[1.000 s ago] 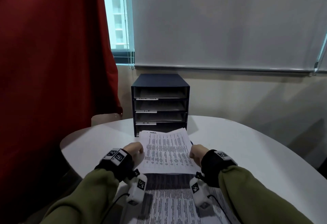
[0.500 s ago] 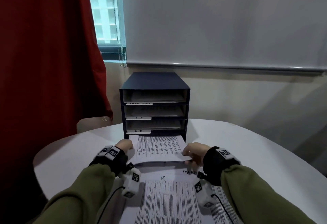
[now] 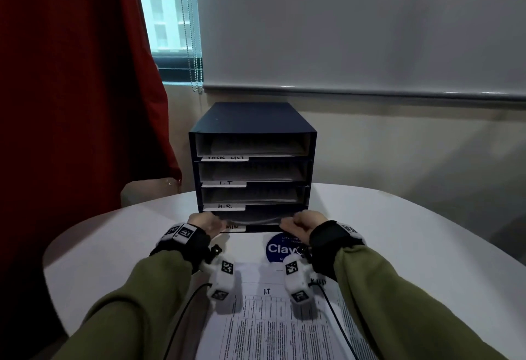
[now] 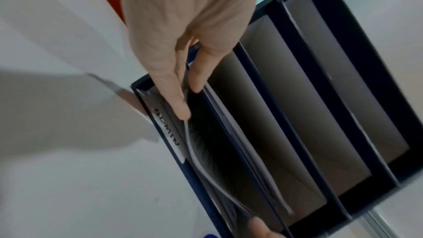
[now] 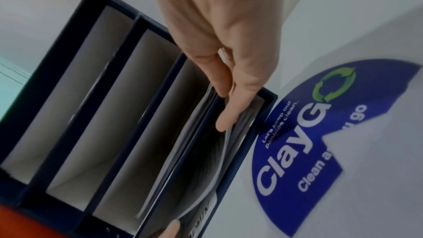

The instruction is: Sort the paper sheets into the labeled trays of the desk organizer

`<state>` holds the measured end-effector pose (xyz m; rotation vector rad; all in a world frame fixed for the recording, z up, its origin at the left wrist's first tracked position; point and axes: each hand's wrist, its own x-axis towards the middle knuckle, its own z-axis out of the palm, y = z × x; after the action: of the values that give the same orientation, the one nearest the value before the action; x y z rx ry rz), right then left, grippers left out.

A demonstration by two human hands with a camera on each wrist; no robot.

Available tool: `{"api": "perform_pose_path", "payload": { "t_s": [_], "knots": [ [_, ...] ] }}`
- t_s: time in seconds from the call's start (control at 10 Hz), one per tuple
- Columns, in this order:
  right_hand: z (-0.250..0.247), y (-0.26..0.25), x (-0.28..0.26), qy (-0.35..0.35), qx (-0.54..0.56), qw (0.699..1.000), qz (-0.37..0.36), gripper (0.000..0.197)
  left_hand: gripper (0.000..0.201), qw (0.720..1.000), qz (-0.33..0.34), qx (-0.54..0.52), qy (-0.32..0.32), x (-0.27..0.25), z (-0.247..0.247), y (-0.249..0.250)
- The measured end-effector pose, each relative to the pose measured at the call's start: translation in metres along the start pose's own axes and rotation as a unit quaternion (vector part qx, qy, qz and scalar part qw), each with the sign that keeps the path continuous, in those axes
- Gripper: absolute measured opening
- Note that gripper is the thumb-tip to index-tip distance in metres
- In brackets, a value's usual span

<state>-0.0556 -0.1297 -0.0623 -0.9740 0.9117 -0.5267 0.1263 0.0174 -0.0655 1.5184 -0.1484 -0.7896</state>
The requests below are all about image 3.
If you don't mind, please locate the person's left hand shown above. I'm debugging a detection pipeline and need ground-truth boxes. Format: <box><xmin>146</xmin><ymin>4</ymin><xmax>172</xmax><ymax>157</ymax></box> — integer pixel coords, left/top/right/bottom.
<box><xmin>187</xmin><ymin>212</ymin><xmax>225</xmax><ymax>240</ymax></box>

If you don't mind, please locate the person's right hand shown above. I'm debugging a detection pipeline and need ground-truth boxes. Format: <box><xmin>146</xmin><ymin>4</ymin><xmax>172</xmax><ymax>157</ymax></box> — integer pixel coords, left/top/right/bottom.
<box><xmin>279</xmin><ymin>211</ymin><xmax>329</xmax><ymax>246</ymax></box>

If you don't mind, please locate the pile of printed papers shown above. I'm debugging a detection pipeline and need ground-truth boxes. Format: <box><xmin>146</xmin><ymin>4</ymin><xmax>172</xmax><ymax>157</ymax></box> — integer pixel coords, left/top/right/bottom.
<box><xmin>197</xmin><ymin>261</ymin><xmax>383</xmax><ymax>360</ymax></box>

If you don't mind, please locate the dark blue paper tray organizer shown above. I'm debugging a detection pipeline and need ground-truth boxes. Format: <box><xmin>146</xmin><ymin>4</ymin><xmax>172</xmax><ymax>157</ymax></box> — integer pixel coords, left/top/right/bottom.
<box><xmin>188</xmin><ymin>102</ymin><xmax>318</xmax><ymax>234</ymax></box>

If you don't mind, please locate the person's right forearm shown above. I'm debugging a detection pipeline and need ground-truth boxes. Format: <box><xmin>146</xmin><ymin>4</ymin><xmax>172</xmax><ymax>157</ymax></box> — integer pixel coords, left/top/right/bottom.
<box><xmin>333</xmin><ymin>244</ymin><xmax>510</xmax><ymax>360</ymax></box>

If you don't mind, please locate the person's left forearm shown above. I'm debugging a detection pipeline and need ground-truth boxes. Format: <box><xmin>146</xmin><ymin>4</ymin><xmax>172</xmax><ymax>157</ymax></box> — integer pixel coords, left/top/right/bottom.
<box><xmin>51</xmin><ymin>250</ymin><xmax>194</xmax><ymax>360</ymax></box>

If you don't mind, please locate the black left wrist band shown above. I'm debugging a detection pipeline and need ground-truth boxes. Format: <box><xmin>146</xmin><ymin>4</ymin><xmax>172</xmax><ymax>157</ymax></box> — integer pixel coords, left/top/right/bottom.
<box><xmin>150</xmin><ymin>223</ymin><xmax>211</xmax><ymax>274</ymax></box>

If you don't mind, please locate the black wrist band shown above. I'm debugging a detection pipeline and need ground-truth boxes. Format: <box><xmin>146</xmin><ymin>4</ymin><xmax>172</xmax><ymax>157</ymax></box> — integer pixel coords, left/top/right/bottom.
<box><xmin>308</xmin><ymin>220</ymin><xmax>367</xmax><ymax>282</ymax></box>
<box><xmin>150</xmin><ymin>223</ymin><xmax>211</xmax><ymax>274</ymax></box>

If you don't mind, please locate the black right wrist band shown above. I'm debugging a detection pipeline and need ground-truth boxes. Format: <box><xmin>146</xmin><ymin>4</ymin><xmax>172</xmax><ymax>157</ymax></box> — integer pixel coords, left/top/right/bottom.
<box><xmin>308</xmin><ymin>220</ymin><xmax>367</xmax><ymax>282</ymax></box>

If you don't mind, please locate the beige chair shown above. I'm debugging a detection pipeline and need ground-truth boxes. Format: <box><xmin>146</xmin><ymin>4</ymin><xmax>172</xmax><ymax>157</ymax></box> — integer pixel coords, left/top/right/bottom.
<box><xmin>120</xmin><ymin>178</ymin><xmax>181</xmax><ymax>208</ymax></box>

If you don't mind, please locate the red curtain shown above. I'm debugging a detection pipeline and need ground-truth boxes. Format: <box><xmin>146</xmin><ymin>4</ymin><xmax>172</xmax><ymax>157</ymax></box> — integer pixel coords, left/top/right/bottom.
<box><xmin>0</xmin><ymin>0</ymin><xmax>182</xmax><ymax>290</ymax></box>

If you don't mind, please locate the wide white roller blind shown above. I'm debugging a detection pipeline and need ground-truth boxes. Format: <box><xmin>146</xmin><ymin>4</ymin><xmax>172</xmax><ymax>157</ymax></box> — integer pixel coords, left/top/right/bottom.
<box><xmin>193</xmin><ymin>0</ymin><xmax>526</xmax><ymax>100</ymax></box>

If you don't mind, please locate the window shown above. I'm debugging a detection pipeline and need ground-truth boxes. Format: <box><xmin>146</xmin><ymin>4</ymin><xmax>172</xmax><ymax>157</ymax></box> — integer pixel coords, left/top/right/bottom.
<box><xmin>133</xmin><ymin>0</ymin><xmax>203</xmax><ymax>83</ymax></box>

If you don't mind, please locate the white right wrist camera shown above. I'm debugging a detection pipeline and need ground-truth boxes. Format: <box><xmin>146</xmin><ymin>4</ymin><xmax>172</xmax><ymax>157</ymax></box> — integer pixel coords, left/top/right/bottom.
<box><xmin>283</xmin><ymin>247</ymin><xmax>315</xmax><ymax>305</ymax></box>

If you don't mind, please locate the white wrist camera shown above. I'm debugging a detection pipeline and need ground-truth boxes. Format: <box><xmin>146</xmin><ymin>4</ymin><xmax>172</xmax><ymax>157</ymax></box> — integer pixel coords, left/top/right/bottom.
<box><xmin>201</xmin><ymin>244</ymin><xmax>240</xmax><ymax>302</ymax></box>
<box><xmin>283</xmin><ymin>247</ymin><xmax>315</xmax><ymax>305</ymax></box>

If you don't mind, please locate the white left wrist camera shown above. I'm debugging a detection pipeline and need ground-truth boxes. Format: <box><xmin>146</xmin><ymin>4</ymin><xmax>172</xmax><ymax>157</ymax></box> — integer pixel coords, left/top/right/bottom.
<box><xmin>201</xmin><ymin>244</ymin><xmax>240</xmax><ymax>302</ymax></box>

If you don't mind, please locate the black cable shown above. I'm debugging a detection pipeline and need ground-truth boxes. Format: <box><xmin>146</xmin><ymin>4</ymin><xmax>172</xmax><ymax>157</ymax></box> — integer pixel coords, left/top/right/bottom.
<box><xmin>163</xmin><ymin>283</ymin><xmax>213</xmax><ymax>360</ymax></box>
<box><xmin>312</xmin><ymin>281</ymin><xmax>361</xmax><ymax>360</ymax></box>

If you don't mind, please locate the bead chain blind cord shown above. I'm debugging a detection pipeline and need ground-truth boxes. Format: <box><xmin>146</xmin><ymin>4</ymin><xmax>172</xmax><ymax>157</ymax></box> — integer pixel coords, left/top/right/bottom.
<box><xmin>176</xmin><ymin>0</ymin><xmax>204</xmax><ymax>93</ymax></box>

